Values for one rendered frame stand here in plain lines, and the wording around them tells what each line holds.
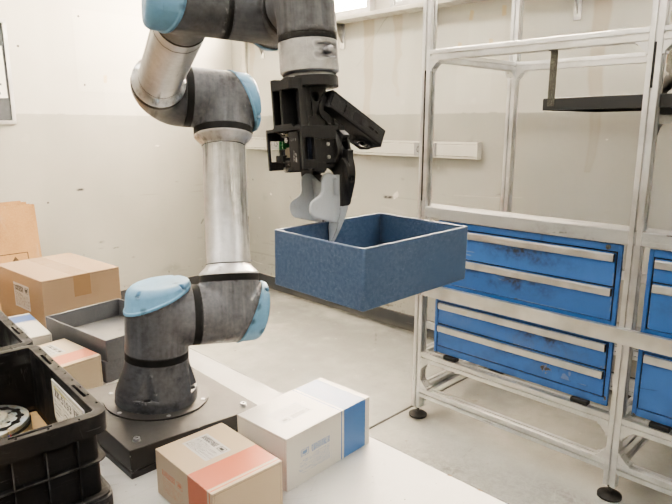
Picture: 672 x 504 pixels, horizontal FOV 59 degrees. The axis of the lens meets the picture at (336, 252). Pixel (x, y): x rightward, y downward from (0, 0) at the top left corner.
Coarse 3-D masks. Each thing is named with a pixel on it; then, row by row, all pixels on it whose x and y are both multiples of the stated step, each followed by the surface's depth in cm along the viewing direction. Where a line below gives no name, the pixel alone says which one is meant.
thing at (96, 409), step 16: (0, 352) 88; (16, 352) 89; (32, 352) 88; (48, 368) 83; (64, 384) 78; (80, 384) 77; (80, 400) 73; (96, 400) 73; (80, 416) 69; (96, 416) 69; (32, 432) 66; (48, 432) 66; (64, 432) 67; (80, 432) 68; (96, 432) 69; (0, 448) 63; (16, 448) 64; (32, 448) 65; (48, 448) 66; (0, 464) 63
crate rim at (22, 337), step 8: (0, 312) 107; (0, 320) 103; (8, 320) 102; (8, 328) 99; (16, 328) 99; (16, 336) 95; (24, 336) 95; (16, 344) 91; (24, 344) 91; (32, 344) 93
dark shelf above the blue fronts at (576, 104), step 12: (588, 96) 192; (600, 96) 190; (612, 96) 187; (624, 96) 184; (636, 96) 182; (660, 96) 177; (552, 108) 201; (564, 108) 198; (576, 108) 195; (588, 108) 193; (600, 108) 190; (612, 108) 188; (624, 108) 227; (636, 108) 224; (660, 108) 181
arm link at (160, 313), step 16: (128, 288) 108; (144, 288) 106; (160, 288) 106; (176, 288) 106; (192, 288) 111; (128, 304) 106; (144, 304) 104; (160, 304) 105; (176, 304) 107; (192, 304) 108; (128, 320) 106; (144, 320) 105; (160, 320) 105; (176, 320) 106; (192, 320) 108; (128, 336) 107; (144, 336) 105; (160, 336) 106; (176, 336) 107; (192, 336) 109; (128, 352) 108; (144, 352) 106; (160, 352) 106; (176, 352) 108
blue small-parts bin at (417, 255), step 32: (320, 224) 78; (352, 224) 82; (384, 224) 86; (416, 224) 82; (448, 224) 78; (288, 256) 72; (320, 256) 68; (352, 256) 64; (384, 256) 65; (416, 256) 70; (448, 256) 74; (320, 288) 68; (352, 288) 65; (384, 288) 66; (416, 288) 71
